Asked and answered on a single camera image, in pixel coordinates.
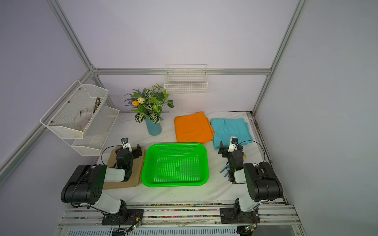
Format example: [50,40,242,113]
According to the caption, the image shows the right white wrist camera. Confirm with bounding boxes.
[228,137,238,152]

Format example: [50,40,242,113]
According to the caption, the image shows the tan pants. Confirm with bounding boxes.
[103,146,146,190]

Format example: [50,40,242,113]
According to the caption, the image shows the teal pants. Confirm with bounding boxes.
[210,118,253,150]

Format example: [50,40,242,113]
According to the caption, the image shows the white wire wall basket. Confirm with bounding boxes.
[164,64,208,95]

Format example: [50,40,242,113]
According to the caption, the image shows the teal yellow garden fork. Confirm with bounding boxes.
[220,164,230,178]

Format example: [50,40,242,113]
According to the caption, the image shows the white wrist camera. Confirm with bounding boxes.
[121,138,132,152]
[228,137,238,152]

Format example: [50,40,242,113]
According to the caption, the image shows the artificial plant in teal vase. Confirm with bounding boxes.
[125,84,174,136]

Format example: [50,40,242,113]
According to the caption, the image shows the white mesh two-tier shelf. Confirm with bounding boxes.
[40,81,119,156]

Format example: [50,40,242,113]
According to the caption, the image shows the green plastic basket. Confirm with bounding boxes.
[141,143,209,188]

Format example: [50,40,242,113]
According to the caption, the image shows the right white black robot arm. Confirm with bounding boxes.
[218,137,284,224]

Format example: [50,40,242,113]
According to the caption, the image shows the orange pants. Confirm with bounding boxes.
[174,112,215,144]

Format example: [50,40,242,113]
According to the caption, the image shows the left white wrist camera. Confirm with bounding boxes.
[121,138,132,152]

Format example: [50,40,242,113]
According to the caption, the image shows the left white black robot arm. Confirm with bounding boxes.
[61,143,143,225]

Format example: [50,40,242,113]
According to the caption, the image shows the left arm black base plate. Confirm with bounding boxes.
[101,209,144,226]

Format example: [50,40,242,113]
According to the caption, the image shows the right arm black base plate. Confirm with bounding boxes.
[220,208,260,224]

